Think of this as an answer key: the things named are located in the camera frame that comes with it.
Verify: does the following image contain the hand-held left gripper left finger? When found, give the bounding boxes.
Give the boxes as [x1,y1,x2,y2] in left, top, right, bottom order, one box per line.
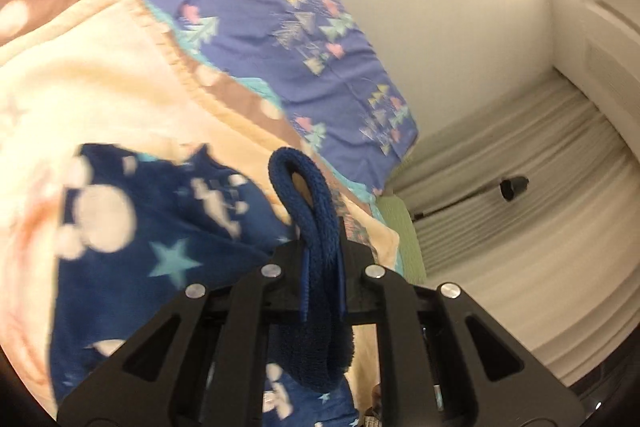
[56,239,309,427]

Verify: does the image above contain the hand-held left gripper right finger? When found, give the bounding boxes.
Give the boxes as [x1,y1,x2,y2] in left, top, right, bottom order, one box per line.
[337,217,587,427]

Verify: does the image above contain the dark blue fuzzy small cloth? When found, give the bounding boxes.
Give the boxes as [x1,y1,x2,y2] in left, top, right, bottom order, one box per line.
[268,147,357,393]

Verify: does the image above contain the green mattress cover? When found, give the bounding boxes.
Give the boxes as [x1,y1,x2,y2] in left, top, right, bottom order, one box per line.
[375,194,428,285]

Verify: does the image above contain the dark blue star printed cloth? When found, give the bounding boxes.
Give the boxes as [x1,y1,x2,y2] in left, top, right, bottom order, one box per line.
[49,143,361,427]

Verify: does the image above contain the black lamp on stand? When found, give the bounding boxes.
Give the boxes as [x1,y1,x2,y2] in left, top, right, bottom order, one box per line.
[411,176,530,222]

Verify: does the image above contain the purple printed bed sheet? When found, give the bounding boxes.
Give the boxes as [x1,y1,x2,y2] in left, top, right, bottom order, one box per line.
[135,0,420,198]

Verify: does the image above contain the white door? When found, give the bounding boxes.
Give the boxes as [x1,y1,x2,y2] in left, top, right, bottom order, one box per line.
[542,0,640,148]

